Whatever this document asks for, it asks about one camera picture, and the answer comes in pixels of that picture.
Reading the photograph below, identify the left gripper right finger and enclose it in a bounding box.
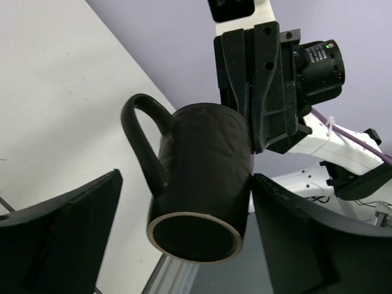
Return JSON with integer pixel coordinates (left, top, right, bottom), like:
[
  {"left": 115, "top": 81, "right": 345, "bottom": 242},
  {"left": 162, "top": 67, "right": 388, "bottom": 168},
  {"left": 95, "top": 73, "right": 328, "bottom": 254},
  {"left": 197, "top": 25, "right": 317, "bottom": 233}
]
[{"left": 252, "top": 174, "right": 391, "bottom": 293}]

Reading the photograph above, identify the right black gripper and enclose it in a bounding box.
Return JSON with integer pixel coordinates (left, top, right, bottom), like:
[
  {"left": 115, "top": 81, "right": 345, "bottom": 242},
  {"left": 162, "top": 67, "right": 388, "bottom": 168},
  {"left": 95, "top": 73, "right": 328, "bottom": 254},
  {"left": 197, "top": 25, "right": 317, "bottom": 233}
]
[{"left": 214, "top": 21, "right": 312, "bottom": 154}]

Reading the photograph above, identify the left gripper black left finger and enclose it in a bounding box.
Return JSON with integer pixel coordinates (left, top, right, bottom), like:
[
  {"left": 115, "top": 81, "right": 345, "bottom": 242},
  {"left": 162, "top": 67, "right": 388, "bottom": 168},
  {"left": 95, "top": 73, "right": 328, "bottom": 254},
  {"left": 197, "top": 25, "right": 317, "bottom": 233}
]
[{"left": 1, "top": 169, "right": 123, "bottom": 293}]

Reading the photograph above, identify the dark grey mug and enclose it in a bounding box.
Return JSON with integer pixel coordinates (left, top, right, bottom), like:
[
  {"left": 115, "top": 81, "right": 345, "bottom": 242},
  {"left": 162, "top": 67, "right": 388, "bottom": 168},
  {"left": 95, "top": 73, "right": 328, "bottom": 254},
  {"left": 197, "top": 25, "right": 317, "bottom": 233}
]
[{"left": 121, "top": 94, "right": 254, "bottom": 264}]

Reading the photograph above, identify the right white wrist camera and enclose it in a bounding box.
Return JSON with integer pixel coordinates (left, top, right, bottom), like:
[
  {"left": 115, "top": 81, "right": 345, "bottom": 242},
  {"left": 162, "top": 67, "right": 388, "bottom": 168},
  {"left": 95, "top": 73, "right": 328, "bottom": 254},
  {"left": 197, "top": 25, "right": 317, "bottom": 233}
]
[{"left": 208, "top": 0, "right": 276, "bottom": 36}]

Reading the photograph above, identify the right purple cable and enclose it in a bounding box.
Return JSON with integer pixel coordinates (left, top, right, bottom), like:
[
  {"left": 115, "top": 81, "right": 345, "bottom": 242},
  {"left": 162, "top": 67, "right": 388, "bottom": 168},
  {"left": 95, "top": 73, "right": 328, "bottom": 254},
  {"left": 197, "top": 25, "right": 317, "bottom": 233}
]
[{"left": 311, "top": 108, "right": 392, "bottom": 166}]

